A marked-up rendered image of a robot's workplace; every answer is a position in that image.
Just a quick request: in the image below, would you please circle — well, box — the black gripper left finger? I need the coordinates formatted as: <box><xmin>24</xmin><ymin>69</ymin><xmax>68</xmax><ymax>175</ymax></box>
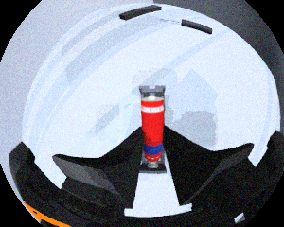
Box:
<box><xmin>52</xmin><ymin>126</ymin><xmax>143</xmax><ymax>209</ymax></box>

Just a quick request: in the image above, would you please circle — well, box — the red battery with blue band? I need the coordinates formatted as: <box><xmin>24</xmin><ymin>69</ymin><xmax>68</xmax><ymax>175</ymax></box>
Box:
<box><xmin>141</xmin><ymin>96</ymin><xmax>165</xmax><ymax>162</ymax></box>

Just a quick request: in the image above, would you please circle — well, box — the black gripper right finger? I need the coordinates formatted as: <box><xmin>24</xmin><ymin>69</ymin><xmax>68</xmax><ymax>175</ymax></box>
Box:
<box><xmin>162</xmin><ymin>125</ymin><xmax>255</xmax><ymax>205</ymax></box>

